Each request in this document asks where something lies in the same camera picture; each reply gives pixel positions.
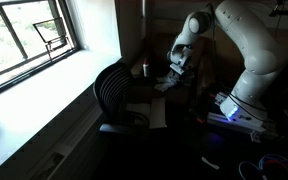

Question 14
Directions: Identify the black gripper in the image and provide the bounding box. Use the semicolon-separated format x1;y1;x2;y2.
173;62;196;86

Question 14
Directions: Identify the white garment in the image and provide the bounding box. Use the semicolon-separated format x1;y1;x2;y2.
154;71;185;93

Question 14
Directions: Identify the white bottle with red cap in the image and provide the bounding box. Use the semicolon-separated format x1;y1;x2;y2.
142;58;151;78

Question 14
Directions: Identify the flat cardboard box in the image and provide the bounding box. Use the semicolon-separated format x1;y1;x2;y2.
125;96;168;130

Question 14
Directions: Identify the red and black clamp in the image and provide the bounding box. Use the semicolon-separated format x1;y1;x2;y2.
193;114;208;126

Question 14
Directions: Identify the black mesh office chair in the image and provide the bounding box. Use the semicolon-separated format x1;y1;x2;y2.
92;62;152;135

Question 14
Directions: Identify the black robot table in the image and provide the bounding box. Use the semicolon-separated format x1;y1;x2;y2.
140;99;288;180

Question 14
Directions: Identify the white strip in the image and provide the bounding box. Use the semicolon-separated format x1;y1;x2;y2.
201;156;221;171

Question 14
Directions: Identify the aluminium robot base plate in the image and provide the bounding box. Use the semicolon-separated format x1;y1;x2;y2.
206;91;280;144

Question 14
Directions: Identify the black frame stand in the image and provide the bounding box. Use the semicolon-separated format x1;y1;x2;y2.
32;16;77;62

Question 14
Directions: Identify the black window frame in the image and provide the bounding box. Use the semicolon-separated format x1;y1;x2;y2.
0;0;82;102

